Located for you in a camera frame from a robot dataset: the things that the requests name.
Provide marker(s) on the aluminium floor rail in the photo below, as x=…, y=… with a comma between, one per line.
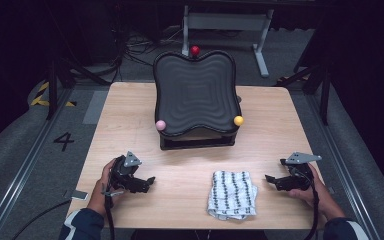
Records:
x=23, y=170
x=343, y=166

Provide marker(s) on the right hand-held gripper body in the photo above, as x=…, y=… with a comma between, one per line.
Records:
x=298, y=176

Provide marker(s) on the white patterned cloth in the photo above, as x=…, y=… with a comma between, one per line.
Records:
x=231, y=196

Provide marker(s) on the yellow black hazard tape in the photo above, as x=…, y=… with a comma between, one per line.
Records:
x=40, y=100

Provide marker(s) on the yellow ball knob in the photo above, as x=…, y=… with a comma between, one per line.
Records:
x=238, y=120

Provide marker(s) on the grey metal table frame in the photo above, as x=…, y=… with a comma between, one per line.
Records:
x=226, y=21

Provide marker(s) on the grey tape piece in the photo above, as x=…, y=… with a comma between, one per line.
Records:
x=79, y=195

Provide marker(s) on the red ball knob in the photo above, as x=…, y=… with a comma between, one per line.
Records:
x=195, y=50

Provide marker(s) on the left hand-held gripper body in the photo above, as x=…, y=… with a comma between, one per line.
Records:
x=126, y=175

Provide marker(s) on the person's right hand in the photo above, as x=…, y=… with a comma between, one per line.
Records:
x=323, y=196

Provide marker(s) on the black wavy tray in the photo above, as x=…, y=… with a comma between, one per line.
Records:
x=196, y=93

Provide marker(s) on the person's left hand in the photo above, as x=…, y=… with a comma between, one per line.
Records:
x=98, y=196

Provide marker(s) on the black metal stand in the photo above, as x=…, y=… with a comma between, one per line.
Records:
x=51, y=100
x=325, y=100

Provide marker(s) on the round table grommet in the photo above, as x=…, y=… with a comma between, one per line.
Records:
x=239, y=99

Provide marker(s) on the pink ball knob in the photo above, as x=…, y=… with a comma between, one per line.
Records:
x=160, y=125

